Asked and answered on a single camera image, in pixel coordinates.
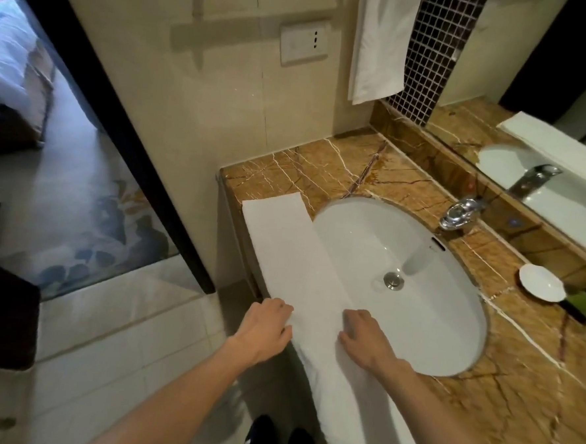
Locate dark door frame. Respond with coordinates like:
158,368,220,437
0,0,234,296

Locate hanging white towel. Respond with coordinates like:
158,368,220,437
348,0,424,109

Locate person's left forearm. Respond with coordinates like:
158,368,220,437
84,330,263,444

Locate person's left black shoe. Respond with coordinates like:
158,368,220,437
225,412,280,444

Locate person's left hand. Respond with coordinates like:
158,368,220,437
225,295,296,373

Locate bed with white bedding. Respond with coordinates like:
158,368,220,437
0,0,61,152

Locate white wall switch plate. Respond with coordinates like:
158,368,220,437
277,18,332,70

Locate person's right hand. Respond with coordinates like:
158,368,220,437
335,308,418,384

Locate white towel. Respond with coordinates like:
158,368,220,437
227,188,445,444
348,0,424,109

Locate blue patterned carpet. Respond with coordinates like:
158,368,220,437
13,151,185,308

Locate white soap dish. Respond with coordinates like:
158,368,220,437
517,263,569,303

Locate wall mirror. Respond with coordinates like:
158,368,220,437
417,0,586,249

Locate chrome faucet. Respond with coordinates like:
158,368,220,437
438,194,488,235

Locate person's right forearm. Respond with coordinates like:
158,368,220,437
369,361,513,444

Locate white oval sink basin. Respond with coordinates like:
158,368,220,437
304,193,497,381

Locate dark furniture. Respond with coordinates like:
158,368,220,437
0,241,45,372

